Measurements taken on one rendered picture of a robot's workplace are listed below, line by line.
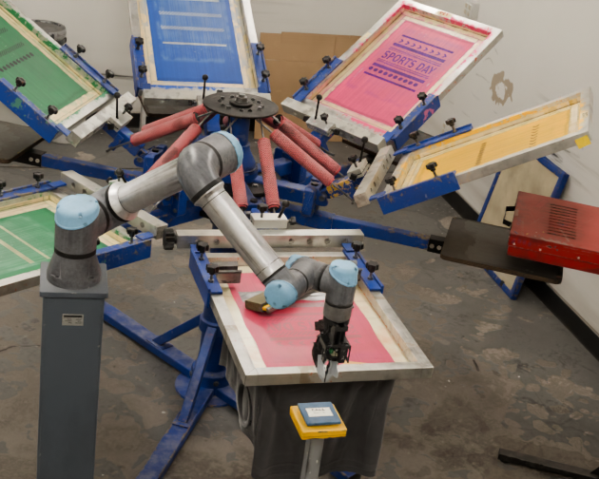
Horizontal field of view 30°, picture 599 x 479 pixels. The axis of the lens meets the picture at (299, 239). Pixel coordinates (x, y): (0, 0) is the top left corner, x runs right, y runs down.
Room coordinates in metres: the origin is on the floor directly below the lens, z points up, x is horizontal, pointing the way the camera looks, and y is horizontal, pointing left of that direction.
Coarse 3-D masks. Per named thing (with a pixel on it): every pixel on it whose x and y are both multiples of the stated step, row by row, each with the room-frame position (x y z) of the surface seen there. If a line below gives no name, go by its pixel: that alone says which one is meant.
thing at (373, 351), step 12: (300, 300) 3.34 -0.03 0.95; (360, 312) 3.32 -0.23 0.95; (360, 324) 3.23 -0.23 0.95; (372, 336) 3.16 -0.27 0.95; (360, 348) 3.08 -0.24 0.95; (372, 348) 3.09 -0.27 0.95; (384, 348) 3.10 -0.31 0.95; (360, 360) 3.00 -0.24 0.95; (372, 360) 3.01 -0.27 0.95; (384, 360) 3.02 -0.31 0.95
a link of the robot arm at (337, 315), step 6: (324, 300) 2.65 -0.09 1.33; (324, 306) 2.63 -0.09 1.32; (330, 306) 2.62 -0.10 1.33; (354, 306) 2.66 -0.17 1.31; (324, 312) 2.63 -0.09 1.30; (330, 312) 2.61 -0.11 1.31; (336, 312) 2.61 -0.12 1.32; (342, 312) 2.61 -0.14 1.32; (348, 312) 2.62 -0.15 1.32; (330, 318) 2.61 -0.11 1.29; (336, 318) 2.61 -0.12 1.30; (342, 318) 2.61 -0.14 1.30; (348, 318) 2.63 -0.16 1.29
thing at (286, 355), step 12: (252, 276) 3.47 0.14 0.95; (240, 288) 3.37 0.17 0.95; (252, 288) 3.38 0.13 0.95; (264, 288) 3.39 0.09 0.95; (240, 300) 3.28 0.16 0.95; (252, 312) 3.21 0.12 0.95; (264, 312) 3.23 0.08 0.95; (276, 312) 3.24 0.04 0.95; (288, 312) 3.25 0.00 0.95; (252, 324) 3.13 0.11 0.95; (264, 336) 3.07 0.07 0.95; (264, 348) 3.00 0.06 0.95; (276, 348) 3.01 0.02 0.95; (288, 348) 3.02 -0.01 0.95; (300, 348) 3.03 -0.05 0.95; (264, 360) 2.93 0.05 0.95; (276, 360) 2.93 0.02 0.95; (288, 360) 2.94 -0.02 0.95; (300, 360) 2.95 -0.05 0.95; (312, 360) 2.96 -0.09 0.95
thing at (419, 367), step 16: (208, 256) 3.51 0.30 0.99; (224, 256) 3.52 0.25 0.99; (240, 256) 3.54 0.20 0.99; (288, 256) 3.59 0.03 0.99; (320, 256) 3.63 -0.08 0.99; (336, 256) 3.65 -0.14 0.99; (224, 304) 3.17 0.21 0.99; (384, 304) 3.33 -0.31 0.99; (224, 320) 3.07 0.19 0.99; (384, 320) 3.26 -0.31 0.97; (400, 320) 3.23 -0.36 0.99; (224, 336) 3.02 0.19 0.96; (240, 336) 2.98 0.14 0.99; (400, 336) 3.13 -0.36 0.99; (240, 352) 2.89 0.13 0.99; (416, 352) 3.04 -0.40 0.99; (240, 368) 2.83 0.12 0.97; (256, 368) 2.82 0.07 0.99; (272, 368) 2.83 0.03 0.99; (288, 368) 2.84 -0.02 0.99; (304, 368) 2.85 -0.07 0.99; (352, 368) 2.89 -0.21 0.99; (368, 368) 2.90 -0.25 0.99; (384, 368) 2.92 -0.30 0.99; (400, 368) 2.93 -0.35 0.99; (416, 368) 2.95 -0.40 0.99; (432, 368) 2.96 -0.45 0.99; (256, 384) 2.78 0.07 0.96; (272, 384) 2.80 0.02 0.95
